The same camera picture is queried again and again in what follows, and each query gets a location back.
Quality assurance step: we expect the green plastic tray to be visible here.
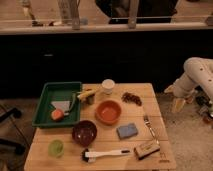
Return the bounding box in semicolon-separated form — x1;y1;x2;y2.
32;82;82;128

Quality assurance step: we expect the orange toy carrot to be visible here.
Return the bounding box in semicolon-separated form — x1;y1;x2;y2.
51;109;64;121

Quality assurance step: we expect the wooden block brush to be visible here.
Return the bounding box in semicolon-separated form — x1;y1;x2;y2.
134;140;160;160

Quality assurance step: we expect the white dish brush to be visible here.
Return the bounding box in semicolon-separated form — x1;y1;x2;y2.
81;149;130;162

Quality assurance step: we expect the small green cup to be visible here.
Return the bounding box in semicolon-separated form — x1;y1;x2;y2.
48;140;64;157

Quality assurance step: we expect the white paper cup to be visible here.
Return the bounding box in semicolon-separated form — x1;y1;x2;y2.
101;79;115;94

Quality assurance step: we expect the dark brown grape bunch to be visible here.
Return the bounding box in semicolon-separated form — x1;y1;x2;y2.
121;92;142;106

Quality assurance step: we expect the grey cloth piece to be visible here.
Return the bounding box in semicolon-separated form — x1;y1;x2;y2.
51;101;70;112

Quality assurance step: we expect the orange bowl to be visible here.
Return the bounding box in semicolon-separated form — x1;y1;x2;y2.
95;100;122;125

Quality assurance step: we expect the black office chair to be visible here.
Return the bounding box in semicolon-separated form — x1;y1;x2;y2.
0;105;28;155

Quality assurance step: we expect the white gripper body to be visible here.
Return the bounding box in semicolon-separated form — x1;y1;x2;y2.
173;73;198;98

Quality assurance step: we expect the metal fork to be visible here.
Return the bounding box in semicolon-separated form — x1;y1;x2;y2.
143;115;158;141

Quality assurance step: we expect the blue sponge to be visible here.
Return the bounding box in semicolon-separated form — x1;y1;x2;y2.
116;123;138;139

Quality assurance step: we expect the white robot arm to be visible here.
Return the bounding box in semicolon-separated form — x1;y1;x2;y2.
164;57;213;113

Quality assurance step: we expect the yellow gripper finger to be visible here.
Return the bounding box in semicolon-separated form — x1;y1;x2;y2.
172;98;185;113
164;85;174;93

